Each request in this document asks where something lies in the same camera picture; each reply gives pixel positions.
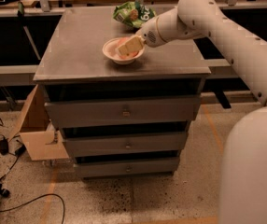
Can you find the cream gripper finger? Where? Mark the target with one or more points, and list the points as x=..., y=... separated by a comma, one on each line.
x=142, y=42

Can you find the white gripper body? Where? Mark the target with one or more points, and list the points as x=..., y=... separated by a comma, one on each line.
x=148, y=34

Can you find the red apple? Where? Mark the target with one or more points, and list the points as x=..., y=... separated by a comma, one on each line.
x=128, y=47

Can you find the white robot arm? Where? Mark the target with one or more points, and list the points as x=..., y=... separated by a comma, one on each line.
x=243, y=183

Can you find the white paper bowl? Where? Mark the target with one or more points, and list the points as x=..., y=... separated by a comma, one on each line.
x=109, y=50

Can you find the green chip bag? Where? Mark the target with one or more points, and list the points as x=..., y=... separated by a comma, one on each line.
x=133, y=14

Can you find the grey drawer cabinet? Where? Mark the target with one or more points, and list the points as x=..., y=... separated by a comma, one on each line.
x=74, y=68

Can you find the top grey drawer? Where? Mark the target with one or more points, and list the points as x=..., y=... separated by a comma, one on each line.
x=122, y=111

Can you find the grey drawer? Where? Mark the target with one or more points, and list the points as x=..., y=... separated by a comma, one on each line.
x=117, y=168
x=122, y=111
x=124, y=144

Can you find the middle grey drawer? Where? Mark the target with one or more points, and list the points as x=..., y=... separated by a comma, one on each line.
x=124, y=144

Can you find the bottom grey drawer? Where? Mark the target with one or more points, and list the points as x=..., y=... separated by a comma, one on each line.
x=117, y=168

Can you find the open cardboard box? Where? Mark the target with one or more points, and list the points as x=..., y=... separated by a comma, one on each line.
x=42, y=141

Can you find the black power adapter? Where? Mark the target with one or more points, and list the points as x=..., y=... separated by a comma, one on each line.
x=3, y=147

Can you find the grey metal rail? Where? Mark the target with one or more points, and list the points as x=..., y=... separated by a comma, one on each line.
x=17, y=75

